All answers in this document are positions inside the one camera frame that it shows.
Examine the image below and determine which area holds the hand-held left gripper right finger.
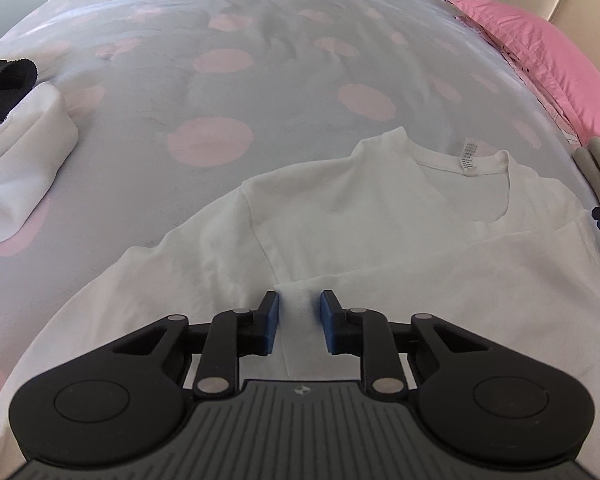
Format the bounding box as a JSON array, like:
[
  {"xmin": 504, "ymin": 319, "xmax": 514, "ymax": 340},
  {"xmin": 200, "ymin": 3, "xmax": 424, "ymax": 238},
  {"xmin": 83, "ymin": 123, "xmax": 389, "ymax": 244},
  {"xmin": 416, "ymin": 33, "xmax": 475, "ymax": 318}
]
[{"xmin": 320, "ymin": 289, "xmax": 488, "ymax": 400}]

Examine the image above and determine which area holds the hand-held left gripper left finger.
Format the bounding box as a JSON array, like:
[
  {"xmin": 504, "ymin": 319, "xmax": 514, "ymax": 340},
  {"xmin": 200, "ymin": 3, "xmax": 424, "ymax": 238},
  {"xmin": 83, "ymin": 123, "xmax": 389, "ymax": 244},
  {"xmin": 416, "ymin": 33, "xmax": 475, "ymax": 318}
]
[{"xmin": 112, "ymin": 291, "xmax": 282, "ymax": 401}]

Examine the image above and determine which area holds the white T-shirt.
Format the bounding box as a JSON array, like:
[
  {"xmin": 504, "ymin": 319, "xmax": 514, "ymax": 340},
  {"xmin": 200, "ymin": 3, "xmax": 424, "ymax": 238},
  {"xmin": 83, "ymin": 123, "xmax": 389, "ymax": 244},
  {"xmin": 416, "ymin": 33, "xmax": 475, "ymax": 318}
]
[{"xmin": 27, "ymin": 127, "xmax": 600, "ymax": 471}]

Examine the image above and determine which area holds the pink pillow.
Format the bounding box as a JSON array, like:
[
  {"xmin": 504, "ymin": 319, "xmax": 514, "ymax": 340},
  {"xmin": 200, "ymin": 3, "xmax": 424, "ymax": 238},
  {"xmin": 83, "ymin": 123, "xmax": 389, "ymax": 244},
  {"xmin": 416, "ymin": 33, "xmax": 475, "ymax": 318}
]
[{"xmin": 447, "ymin": 0, "xmax": 600, "ymax": 146}]

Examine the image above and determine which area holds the bed with polka dot sheet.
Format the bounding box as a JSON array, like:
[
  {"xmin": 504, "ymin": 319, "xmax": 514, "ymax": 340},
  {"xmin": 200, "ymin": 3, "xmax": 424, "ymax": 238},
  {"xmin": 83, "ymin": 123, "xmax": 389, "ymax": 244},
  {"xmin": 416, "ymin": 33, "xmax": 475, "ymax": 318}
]
[{"xmin": 0, "ymin": 0, "xmax": 600, "ymax": 480}]

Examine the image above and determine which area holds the white fleece sweatshirt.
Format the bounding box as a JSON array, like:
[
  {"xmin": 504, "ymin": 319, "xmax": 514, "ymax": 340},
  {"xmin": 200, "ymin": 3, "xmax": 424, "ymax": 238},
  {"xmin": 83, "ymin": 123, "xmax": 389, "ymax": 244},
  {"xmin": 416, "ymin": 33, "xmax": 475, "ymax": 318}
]
[{"xmin": 0, "ymin": 82, "xmax": 79, "ymax": 251}]

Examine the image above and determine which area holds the black garment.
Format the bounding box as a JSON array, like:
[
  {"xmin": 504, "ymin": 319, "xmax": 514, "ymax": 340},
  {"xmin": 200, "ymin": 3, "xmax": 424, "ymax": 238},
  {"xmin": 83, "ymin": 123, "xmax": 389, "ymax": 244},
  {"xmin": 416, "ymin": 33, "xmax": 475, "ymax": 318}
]
[{"xmin": 0, "ymin": 59, "xmax": 39, "ymax": 126}]

